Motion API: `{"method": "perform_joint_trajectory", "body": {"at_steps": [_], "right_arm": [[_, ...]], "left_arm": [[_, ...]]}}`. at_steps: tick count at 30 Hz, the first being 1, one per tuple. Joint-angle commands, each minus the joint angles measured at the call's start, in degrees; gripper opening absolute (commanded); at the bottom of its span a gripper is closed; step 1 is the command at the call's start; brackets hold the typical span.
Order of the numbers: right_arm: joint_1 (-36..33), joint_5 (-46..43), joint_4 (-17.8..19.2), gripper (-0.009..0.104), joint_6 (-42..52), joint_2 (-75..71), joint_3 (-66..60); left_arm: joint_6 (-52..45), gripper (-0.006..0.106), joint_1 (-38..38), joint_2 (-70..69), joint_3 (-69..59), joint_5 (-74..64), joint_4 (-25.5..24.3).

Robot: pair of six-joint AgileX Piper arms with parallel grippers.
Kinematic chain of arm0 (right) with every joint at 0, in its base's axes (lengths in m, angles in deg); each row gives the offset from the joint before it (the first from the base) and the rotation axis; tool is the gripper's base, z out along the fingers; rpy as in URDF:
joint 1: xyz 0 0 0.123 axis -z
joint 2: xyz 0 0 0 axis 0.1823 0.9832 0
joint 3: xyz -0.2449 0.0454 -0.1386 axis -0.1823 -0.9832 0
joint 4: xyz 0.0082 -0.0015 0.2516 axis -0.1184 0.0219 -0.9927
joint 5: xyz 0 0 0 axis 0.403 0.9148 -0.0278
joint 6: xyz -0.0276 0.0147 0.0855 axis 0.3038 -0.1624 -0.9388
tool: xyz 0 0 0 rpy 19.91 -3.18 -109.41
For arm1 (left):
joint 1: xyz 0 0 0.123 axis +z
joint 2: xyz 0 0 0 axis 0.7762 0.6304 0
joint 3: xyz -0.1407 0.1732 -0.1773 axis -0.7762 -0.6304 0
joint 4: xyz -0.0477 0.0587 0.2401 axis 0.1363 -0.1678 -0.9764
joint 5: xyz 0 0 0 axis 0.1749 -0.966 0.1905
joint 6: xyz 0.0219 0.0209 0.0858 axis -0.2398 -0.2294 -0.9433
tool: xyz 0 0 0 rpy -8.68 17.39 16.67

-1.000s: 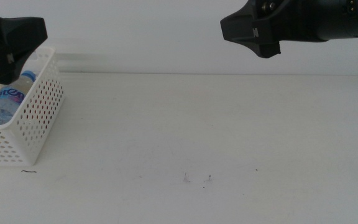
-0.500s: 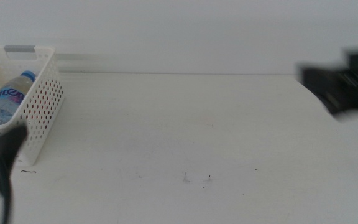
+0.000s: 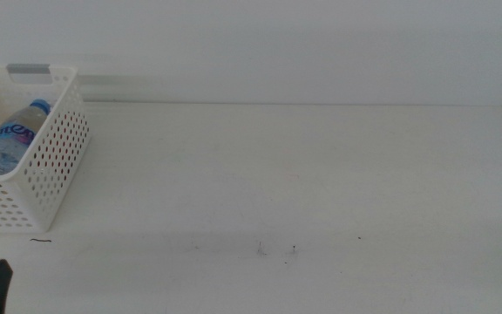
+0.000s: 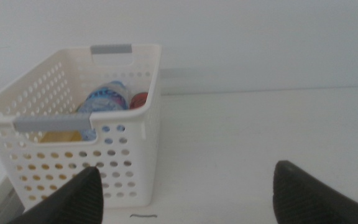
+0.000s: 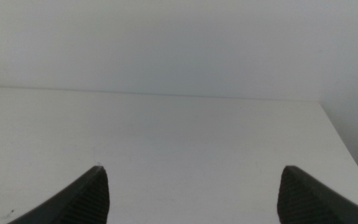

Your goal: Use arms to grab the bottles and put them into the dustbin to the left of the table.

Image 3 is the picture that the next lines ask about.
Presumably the clear water bottle blue cap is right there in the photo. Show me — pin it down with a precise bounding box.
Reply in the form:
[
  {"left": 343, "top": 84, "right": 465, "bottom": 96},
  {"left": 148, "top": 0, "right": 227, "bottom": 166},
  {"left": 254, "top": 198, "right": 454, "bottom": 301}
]
[{"left": 0, "top": 99, "right": 53, "bottom": 176}]

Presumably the white perforated plastic basket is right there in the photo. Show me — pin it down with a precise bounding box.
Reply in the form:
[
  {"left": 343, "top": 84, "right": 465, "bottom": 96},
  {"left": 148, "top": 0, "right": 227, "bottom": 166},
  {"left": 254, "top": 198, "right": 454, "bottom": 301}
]
[{"left": 0, "top": 64, "right": 92, "bottom": 234}]

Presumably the pale grey wall trunking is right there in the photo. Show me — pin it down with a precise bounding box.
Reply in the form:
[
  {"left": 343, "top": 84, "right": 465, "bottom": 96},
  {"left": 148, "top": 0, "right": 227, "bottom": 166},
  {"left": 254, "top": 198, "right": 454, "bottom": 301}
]
[{"left": 6, "top": 64, "right": 276, "bottom": 105}]

